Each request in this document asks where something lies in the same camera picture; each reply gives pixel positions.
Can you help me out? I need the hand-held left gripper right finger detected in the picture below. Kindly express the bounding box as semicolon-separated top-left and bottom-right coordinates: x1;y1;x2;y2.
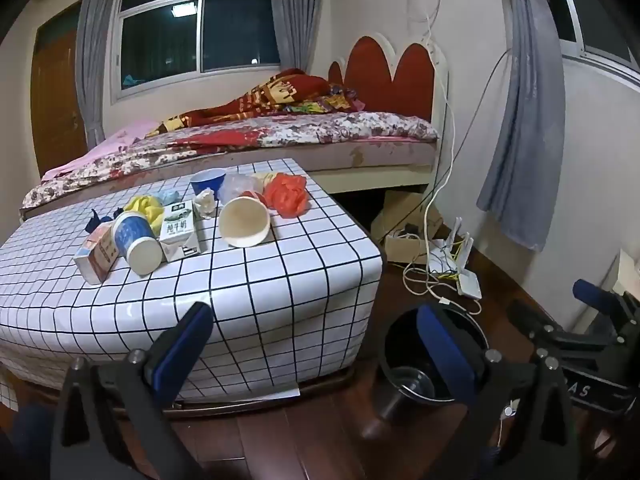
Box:
415;304;601;480

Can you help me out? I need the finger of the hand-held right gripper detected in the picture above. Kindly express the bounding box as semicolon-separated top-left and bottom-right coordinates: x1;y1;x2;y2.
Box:
506;299;626;361
572;279;640;331

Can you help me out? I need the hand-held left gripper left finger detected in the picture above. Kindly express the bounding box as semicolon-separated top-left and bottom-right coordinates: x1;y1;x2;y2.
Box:
50;301;216;480

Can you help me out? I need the black metal bin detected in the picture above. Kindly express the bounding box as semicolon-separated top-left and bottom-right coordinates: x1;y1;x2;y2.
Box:
376;302;490;423

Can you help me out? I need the green white milk carton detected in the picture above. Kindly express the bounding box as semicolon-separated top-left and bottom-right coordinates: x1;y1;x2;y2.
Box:
158;200;202;263

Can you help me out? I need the blue paper cup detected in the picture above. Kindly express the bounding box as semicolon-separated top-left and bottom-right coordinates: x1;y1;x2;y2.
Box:
111;211;164;277

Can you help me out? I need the pink carton box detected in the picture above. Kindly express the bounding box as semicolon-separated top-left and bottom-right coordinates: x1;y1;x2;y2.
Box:
73;223;121;285

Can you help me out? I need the beige paper cup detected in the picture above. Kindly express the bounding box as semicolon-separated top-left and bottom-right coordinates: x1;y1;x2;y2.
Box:
218;196;272;249

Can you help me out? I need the white tissue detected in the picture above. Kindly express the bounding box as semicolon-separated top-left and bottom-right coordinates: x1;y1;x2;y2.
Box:
194;189;218;220

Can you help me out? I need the yellow cloth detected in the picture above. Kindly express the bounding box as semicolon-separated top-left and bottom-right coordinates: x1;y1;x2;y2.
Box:
123;195;166;228

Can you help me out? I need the dark blue sock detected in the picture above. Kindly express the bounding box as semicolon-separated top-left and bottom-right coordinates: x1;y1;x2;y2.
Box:
86;207;126;233

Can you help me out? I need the clear plastic bag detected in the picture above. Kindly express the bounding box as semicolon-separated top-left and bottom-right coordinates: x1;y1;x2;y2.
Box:
217;172;261;206

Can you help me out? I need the blue plastic cup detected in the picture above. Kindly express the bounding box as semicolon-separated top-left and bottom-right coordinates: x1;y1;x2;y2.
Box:
190;168;227;196

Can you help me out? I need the orange plastic bag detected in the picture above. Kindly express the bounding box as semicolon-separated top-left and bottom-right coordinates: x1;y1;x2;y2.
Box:
261;173;310;219

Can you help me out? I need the cream side table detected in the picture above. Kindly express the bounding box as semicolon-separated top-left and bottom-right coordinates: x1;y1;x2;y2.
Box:
605;247;640;296

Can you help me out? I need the white router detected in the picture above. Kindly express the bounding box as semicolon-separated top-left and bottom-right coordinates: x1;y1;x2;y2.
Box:
427;217;473;273
455;232;483;301

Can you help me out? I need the cream open box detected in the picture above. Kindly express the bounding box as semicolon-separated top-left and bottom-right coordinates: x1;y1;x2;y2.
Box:
384;230;441;265

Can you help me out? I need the white checked tablecloth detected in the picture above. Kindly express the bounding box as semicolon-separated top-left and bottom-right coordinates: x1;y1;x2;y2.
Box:
0;158;385;411

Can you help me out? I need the brown cardboard box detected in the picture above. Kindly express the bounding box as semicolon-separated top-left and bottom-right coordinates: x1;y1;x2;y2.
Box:
370;190;446;241

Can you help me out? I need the grey tied curtain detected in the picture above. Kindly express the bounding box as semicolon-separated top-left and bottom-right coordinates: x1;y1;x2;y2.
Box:
475;0;566;253

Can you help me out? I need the pink stained mattress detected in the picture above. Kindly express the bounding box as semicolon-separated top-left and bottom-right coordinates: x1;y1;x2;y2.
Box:
20;137;437;221

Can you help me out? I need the pink sheet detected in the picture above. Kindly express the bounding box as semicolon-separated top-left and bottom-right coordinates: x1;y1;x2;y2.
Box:
41;120;161;181

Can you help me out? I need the floral bedsheet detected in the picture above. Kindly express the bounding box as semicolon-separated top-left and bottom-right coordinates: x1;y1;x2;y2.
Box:
20;111;441;211

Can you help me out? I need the red printed blanket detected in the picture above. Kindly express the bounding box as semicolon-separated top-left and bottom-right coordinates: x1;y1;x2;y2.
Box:
145;67;366;136

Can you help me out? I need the colourful printed cloth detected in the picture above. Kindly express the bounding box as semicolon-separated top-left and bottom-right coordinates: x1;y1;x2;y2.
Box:
287;87;366;116

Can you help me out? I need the brown wooden door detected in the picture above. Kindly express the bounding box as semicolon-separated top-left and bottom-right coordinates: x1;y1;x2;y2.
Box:
30;2;88;181

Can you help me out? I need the red cream headboard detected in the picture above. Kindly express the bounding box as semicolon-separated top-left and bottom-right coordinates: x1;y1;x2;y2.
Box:
327;32;448;126

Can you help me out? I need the corner window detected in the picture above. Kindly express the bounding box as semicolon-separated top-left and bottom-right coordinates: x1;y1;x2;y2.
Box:
545;0;640;86

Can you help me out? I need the white framed sliding window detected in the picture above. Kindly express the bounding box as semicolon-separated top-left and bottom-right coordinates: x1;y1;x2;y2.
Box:
112;0;286;103

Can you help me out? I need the cream bed frame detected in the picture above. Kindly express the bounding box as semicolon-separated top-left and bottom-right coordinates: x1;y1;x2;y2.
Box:
315;165;436;196

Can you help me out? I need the thick white cable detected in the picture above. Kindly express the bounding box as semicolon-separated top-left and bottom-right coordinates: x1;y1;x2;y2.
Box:
402;0;483;316

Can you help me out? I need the black cable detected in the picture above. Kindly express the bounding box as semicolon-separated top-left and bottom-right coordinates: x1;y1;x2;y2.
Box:
385;47;516;241

